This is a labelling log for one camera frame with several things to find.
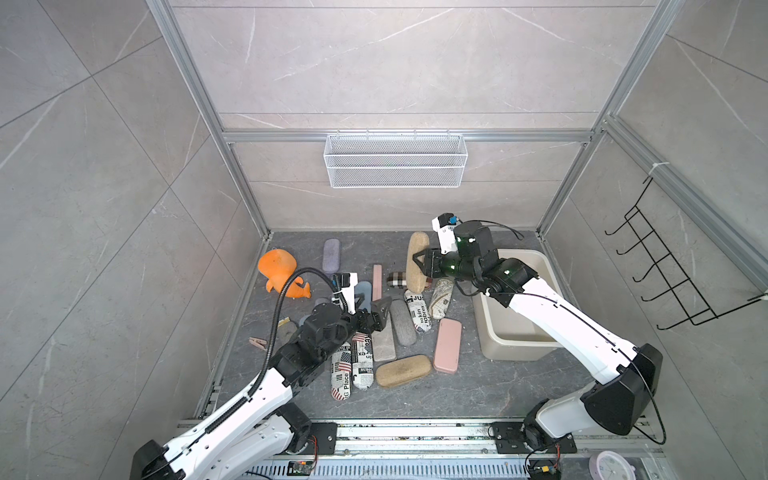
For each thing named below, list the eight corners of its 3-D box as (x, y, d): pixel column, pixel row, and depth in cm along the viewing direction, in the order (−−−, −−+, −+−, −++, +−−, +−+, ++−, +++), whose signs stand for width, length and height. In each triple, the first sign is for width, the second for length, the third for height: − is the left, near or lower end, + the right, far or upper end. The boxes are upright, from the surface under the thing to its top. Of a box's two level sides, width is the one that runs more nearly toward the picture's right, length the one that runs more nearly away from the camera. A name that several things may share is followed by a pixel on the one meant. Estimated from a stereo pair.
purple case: (323, 274, 109) (321, 269, 106) (324, 243, 118) (323, 238, 116) (340, 272, 109) (339, 267, 107) (340, 242, 119) (339, 237, 117)
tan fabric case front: (378, 388, 83) (378, 385, 80) (374, 367, 86) (373, 364, 84) (432, 373, 85) (433, 369, 83) (425, 353, 89) (426, 349, 87)
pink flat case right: (432, 369, 87) (433, 366, 84) (438, 320, 97) (439, 316, 95) (458, 375, 86) (460, 372, 83) (461, 324, 96) (463, 320, 94)
